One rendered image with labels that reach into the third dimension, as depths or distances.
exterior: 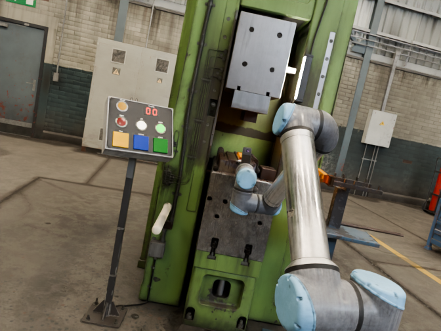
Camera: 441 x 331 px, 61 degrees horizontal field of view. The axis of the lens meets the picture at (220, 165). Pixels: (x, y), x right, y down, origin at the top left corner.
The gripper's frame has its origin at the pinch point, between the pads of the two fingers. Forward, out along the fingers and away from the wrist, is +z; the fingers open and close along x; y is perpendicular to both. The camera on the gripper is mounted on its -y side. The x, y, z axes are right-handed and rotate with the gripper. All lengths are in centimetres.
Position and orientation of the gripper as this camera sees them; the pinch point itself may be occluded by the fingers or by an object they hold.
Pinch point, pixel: (243, 160)
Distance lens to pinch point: 204.9
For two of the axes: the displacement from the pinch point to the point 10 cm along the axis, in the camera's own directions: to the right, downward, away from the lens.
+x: 9.8, 2.0, 0.3
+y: -2.0, 9.6, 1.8
